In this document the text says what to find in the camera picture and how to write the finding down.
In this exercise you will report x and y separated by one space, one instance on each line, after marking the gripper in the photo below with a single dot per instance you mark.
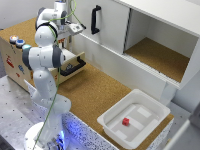
74 29

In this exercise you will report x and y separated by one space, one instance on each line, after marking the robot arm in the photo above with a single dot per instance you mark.
43 60

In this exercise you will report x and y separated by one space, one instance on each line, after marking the pink block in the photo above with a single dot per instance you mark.
126 121

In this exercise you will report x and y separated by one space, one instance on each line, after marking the wooden drawer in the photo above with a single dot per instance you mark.
74 59

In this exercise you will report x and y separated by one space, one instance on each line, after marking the white sliding door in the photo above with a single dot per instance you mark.
113 20

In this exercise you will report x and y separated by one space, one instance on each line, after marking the green button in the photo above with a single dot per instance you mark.
26 46

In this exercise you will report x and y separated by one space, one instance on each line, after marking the blue button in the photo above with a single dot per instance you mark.
20 42

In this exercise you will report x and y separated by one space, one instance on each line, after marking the red button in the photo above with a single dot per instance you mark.
13 38

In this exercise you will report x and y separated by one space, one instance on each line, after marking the wooden drawer box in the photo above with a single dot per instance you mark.
13 71

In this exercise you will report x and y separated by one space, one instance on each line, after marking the white cabinet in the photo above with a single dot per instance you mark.
156 20

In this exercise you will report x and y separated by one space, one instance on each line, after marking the white plastic box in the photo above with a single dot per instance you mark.
146 110

